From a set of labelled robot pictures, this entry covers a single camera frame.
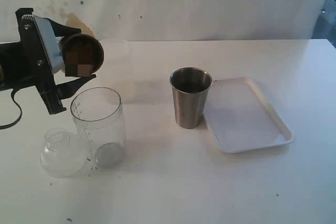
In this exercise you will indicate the clear dome shaker lid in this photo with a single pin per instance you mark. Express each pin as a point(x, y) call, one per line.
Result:
point(63, 153)

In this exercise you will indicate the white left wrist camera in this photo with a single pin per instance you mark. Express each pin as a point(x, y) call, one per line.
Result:
point(48, 40)

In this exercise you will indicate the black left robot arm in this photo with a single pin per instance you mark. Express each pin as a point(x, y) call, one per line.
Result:
point(15, 67)

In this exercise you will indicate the white rectangular tray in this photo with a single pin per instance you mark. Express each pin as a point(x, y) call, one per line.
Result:
point(240, 118)

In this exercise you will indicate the translucent frosted plastic cup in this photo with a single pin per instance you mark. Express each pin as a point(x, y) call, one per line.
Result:
point(117, 69)

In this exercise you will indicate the clear plastic shaker jar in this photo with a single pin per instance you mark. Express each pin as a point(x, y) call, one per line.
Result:
point(98, 116)

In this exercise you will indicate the brown wooden cup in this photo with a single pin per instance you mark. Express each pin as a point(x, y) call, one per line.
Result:
point(83, 55)

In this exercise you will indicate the stainless steel tumbler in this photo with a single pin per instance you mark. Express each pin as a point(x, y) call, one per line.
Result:
point(190, 87)

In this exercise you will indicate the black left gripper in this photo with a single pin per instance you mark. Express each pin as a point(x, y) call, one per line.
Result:
point(44, 82)

